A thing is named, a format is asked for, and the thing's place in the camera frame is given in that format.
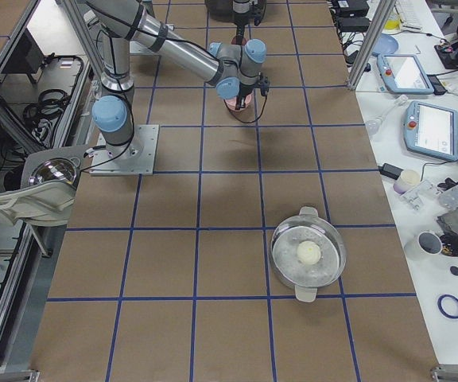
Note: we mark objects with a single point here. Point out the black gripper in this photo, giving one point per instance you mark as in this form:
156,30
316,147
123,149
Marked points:
246,90

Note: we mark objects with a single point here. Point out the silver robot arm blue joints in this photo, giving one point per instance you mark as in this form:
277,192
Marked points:
223,66

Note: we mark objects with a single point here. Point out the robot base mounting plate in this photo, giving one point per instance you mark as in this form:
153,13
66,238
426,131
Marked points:
139,158

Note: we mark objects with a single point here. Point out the blue plate on desk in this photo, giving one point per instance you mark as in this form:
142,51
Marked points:
386,44

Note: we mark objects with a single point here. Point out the steel mixing bowl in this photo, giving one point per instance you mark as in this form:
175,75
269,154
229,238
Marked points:
55,169

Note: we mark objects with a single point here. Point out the upper teach pendant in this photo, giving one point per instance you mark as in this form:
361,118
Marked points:
403,74

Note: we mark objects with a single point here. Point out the teach pendant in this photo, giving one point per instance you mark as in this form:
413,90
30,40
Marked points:
403,74
431,130

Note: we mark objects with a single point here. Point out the black power adapter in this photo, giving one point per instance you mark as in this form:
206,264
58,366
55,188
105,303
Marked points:
390,171

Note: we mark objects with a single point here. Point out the glass lid steamer pot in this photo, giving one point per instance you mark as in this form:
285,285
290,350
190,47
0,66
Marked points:
306,280

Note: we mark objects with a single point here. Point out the white bun in pot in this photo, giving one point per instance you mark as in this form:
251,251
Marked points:
308,252

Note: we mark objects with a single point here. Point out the purple white cup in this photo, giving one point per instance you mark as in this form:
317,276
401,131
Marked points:
407,179

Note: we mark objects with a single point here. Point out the lower teach pendant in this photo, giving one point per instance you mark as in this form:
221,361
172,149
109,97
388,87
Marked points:
431,130

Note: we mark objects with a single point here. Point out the white mug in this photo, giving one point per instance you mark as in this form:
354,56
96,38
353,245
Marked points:
423,246

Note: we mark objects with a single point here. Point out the aluminium frame post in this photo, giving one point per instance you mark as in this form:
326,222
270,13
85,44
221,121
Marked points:
381,14

